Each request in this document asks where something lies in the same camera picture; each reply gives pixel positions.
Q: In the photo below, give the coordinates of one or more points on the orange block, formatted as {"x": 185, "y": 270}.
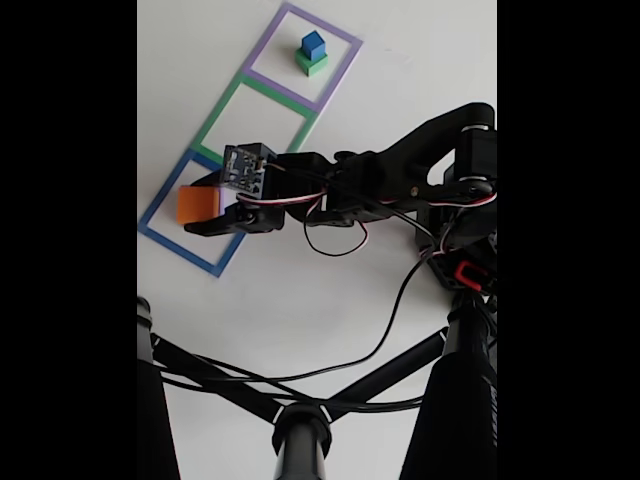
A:
{"x": 197, "y": 202}

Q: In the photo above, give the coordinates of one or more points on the green block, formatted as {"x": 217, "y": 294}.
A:
{"x": 312, "y": 65}

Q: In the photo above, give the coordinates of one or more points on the small blue cube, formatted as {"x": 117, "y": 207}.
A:
{"x": 312, "y": 42}

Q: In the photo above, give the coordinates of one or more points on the red clamp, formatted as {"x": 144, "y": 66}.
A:
{"x": 470, "y": 275}

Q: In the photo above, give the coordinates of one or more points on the black tripod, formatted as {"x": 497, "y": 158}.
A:
{"x": 300, "y": 440}

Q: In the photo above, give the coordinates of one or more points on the dark gripper camera box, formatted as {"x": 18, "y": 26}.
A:
{"x": 245, "y": 167}

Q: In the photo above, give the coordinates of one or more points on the blue square frame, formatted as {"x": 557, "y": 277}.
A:
{"x": 180, "y": 251}

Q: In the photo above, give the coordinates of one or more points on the green square frame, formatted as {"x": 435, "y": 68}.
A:
{"x": 218, "y": 112}

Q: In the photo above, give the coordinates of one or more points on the purple square frame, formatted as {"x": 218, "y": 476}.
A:
{"x": 280, "y": 89}

